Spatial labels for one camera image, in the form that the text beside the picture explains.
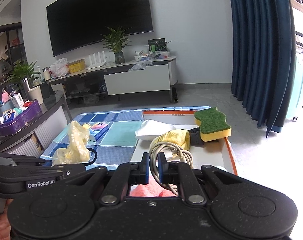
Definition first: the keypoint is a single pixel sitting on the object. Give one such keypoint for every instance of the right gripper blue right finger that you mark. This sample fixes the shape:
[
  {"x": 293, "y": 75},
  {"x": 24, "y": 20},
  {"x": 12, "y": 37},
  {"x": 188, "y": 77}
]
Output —
[{"x": 182, "y": 176}]

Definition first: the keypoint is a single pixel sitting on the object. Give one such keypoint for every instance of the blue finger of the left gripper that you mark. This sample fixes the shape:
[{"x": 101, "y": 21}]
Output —
[{"x": 67, "y": 168}]

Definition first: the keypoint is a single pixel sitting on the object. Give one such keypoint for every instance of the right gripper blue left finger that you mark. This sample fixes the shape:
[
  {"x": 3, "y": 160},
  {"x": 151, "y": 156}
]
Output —
[{"x": 120, "y": 181}]

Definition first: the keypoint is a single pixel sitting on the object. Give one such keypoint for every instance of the pink fluffy hat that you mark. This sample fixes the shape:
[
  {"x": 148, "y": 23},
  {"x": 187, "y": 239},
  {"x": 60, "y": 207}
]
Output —
[{"x": 150, "y": 190}]

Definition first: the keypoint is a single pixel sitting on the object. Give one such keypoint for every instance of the yellow striped towel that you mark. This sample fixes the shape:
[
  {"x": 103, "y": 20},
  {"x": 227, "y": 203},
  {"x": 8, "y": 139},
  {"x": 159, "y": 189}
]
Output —
[{"x": 177, "y": 136}]

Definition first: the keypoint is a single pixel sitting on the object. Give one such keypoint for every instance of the dark navy cloth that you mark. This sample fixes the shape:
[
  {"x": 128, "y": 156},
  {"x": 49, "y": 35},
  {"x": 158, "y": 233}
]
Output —
[{"x": 193, "y": 137}]

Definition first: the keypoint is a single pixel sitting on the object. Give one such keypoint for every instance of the white face mask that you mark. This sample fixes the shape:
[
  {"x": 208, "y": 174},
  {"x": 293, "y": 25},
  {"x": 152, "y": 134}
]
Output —
[{"x": 150, "y": 129}]

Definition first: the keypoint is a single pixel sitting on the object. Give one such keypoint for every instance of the colourful tissue pack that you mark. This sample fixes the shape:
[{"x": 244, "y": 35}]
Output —
[{"x": 97, "y": 131}]

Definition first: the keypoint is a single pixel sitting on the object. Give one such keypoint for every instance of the yellow green sponge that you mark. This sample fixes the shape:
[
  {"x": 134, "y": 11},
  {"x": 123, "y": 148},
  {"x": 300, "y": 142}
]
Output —
[{"x": 212, "y": 124}]

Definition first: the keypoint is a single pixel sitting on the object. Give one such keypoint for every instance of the person left hand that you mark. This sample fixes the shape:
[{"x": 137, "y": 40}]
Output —
[{"x": 5, "y": 227}]

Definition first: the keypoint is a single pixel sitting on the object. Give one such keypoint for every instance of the black round side table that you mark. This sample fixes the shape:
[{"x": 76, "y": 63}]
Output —
[{"x": 48, "y": 108}]

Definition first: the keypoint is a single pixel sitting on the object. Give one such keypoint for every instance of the blue checkered tablecloth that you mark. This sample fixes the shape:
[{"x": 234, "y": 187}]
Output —
[{"x": 117, "y": 145}]

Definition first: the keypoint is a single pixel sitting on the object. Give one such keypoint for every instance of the white orange cardboard box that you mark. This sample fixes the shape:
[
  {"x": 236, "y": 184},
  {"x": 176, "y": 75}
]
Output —
[{"x": 216, "y": 153}]

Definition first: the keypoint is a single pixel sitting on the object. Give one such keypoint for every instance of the purple tray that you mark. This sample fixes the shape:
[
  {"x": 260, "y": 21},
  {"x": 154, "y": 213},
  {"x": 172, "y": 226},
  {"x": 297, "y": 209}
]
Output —
[{"x": 18, "y": 123}]

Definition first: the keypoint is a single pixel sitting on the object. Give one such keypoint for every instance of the white paper cup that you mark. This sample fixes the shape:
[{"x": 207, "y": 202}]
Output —
[{"x": 35, "y": 94}]

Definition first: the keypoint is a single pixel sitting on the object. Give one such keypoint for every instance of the white tv cabinet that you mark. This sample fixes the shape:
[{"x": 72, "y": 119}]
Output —
[{"x": 119, "y": 79}]

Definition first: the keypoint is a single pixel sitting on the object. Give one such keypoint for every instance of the white plastic bag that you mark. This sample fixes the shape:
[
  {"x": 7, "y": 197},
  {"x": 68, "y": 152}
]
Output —
[{"x": 59, "y": 68}]

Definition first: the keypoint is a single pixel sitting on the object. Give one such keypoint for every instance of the yellow box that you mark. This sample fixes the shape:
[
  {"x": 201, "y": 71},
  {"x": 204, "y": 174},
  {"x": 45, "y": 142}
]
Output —
[{"x": 76, "y": 66}]

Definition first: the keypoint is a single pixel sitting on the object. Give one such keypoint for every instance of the white router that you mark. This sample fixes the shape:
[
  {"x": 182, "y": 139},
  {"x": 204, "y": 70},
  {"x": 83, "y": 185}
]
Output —
[{"x": 97, "y": 60}]

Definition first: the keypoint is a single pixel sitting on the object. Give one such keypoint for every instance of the black green box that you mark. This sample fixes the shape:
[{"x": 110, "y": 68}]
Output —
[{"x": 158, "y": 44}]

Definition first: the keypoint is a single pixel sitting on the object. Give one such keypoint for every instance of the potted green plant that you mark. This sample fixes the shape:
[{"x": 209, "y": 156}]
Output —
[{"x": 116, "y": 40}]

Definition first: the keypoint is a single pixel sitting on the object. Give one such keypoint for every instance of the dark blue curtain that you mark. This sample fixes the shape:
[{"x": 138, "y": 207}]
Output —
[{"x": 264, "y": 55}]

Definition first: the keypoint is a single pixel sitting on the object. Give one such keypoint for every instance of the light blue suitcase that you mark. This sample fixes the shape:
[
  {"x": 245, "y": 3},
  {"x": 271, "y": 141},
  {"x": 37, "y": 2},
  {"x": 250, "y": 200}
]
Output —
[{"x": 296, "y": 99}]

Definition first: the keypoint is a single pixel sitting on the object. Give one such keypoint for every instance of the black television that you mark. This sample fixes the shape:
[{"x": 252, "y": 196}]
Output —
[{"x": 76, "y": 23}]

